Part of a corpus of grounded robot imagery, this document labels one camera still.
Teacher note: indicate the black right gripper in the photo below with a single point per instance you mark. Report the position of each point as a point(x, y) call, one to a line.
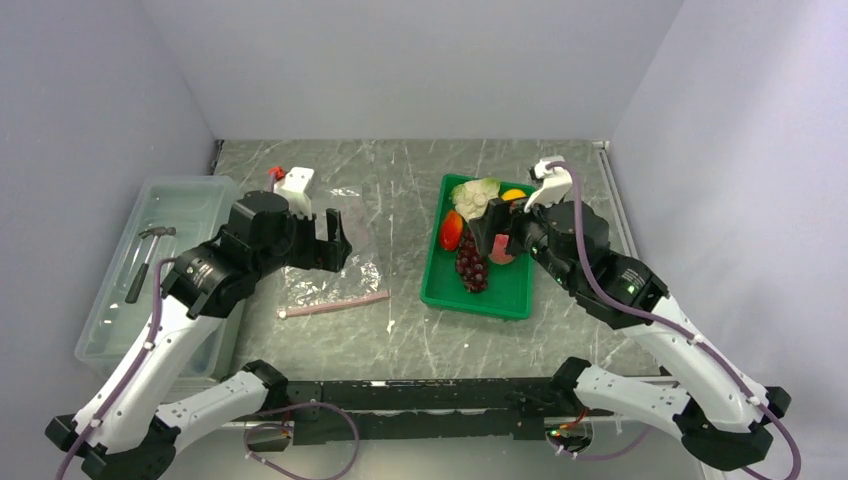
point(498, 215)

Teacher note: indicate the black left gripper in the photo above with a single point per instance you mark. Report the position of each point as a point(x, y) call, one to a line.
point(324, 254)

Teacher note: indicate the clear zip top bag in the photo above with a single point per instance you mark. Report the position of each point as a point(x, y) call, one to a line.
point(347, 270)

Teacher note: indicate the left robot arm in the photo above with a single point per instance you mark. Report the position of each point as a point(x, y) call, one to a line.
point(128, 430)

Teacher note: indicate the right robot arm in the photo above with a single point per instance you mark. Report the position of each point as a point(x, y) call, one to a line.
point(720, 416)

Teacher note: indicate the orange fruit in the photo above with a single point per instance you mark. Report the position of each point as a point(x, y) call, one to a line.
point(513, 195)

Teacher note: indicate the white green cabbage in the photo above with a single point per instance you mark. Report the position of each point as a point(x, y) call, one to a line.
point(471, 198)

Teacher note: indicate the pink peach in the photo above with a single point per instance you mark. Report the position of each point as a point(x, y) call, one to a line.
point(499, 254)

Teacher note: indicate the red orange mango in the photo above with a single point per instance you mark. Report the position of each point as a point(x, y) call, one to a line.
point(451, 231)

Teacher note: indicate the dark red grape bunch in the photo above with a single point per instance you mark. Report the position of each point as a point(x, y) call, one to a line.
point(471, 266)

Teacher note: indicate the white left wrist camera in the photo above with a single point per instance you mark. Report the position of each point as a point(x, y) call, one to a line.
point(293, 185)

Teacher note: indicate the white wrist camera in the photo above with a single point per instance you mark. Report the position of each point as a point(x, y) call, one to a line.
point(554, 180)
point(293, 185)

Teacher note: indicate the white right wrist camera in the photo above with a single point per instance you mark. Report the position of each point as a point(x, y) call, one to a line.
point(554, 180)

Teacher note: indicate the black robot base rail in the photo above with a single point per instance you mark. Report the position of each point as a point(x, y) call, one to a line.
point(326, 411)

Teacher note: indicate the hammer with black handle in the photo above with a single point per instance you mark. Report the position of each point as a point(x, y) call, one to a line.
point(155, 233)

